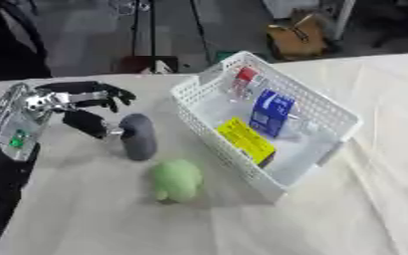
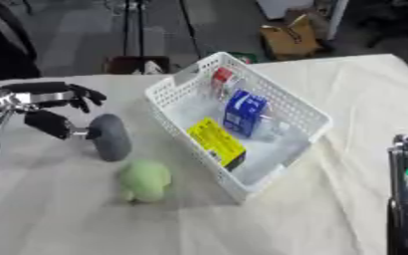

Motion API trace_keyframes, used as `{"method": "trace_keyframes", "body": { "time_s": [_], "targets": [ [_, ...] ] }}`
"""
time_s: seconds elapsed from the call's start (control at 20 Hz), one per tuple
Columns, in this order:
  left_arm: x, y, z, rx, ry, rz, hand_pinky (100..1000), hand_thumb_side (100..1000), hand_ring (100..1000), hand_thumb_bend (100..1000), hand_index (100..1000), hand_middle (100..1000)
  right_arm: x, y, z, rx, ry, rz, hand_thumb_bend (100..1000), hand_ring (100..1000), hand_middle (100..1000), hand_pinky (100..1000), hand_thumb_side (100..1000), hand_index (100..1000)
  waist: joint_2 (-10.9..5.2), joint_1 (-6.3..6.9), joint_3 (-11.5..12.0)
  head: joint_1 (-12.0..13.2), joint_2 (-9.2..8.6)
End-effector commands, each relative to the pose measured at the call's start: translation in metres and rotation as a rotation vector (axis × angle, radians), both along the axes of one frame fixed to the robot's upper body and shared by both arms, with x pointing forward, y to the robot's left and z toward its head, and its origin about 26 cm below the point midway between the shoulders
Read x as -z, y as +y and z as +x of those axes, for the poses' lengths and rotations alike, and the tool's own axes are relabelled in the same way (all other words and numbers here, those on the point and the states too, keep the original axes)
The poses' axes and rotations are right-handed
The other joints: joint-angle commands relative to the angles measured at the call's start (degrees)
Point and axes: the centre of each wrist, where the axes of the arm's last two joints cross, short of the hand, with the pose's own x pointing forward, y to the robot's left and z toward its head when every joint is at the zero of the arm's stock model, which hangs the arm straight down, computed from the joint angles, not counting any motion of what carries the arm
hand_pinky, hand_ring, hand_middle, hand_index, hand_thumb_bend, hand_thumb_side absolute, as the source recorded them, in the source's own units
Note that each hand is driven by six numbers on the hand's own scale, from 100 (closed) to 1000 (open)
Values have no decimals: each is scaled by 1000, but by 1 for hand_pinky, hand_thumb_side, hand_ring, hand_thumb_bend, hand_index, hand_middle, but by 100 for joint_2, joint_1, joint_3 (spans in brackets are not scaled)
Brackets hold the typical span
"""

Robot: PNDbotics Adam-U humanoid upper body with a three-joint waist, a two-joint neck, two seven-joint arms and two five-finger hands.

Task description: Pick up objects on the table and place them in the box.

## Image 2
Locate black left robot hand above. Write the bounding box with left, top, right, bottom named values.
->
left=0, top=81, right=108, bottom=141

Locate black office chair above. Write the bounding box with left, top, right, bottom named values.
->
left=351, top=0, right=408, bottom=62

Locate yellow flat package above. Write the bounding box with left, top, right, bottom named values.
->
left=184, top=117, right=250, bottom=172

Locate black tripod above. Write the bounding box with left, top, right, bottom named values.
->
left=118, top=0, right=204, bottom=60

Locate white perforated plastic basket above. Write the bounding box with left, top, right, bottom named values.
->
left=142, top=51, right=335, bottom=204

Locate tan cardboard box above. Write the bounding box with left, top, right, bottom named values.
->
left=258, top=13, right=324, bottom=62

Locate red-capped clear bottle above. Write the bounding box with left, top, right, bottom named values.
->
left=209, top=66, right=246, bottom=98

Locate blue and white carton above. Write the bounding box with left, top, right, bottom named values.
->
left=221, top=89, right=271, bottom=139

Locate green soft toy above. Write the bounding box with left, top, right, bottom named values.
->
left=116, top=158, right=173, bottom=204

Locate dark red box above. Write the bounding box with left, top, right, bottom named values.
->
left=102, top=55, right=173, bottom=76

